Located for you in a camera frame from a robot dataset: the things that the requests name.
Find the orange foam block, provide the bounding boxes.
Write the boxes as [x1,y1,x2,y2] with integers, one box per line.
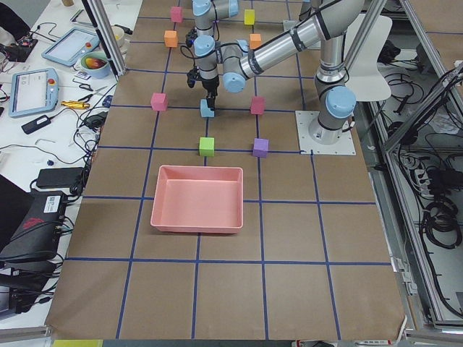
[249,33,263,50]
[163,30,179,48]

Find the black power adapter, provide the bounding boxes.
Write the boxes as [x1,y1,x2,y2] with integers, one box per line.
[21,115,51,134]

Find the purple foam block far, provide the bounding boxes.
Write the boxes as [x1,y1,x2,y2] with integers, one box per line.
[252,138,269,158]

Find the aluminium frame post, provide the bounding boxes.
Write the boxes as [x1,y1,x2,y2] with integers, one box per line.
[82,0,127,79]

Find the white chair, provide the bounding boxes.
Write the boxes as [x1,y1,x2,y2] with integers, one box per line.
[345,15,392,102]

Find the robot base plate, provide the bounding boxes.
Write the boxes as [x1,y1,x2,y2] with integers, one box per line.
[295,111,356,155]

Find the light blue foam block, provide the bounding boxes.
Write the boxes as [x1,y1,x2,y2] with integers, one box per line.
[200,99,215,118]

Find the scissors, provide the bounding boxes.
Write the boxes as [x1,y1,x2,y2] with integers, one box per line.
[78,83,106,103]

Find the green foam block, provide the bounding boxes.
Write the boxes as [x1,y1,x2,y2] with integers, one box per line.
[199,137,215,157]

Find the black computer box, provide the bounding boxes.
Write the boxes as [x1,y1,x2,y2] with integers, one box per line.
[1,191,67,264]

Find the yellow foam block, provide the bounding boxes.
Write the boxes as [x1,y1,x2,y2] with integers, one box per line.
[244,9,255,25]

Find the pink foam block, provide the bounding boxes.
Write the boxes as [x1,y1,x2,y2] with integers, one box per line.
[250,96,266,115]
[150,93,168,111]
[170,7,183,23]

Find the blue bowl with fruit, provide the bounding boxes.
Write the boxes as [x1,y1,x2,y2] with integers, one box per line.
[75,51,111,79]

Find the pink plastic tray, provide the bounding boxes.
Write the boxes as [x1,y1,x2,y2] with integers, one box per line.
[150,165,244,234]

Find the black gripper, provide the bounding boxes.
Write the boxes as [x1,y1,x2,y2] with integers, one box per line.
[195,35,220,111]

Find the yellow utility knife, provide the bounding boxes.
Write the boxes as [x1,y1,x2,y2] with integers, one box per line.
[61,100,90,110]

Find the teach pendant tablet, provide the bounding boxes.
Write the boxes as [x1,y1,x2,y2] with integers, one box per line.
[41,28,100,67]
[9,68,59,118]

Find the black power brick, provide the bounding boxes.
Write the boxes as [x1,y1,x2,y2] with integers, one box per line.
[35,167,83,189]

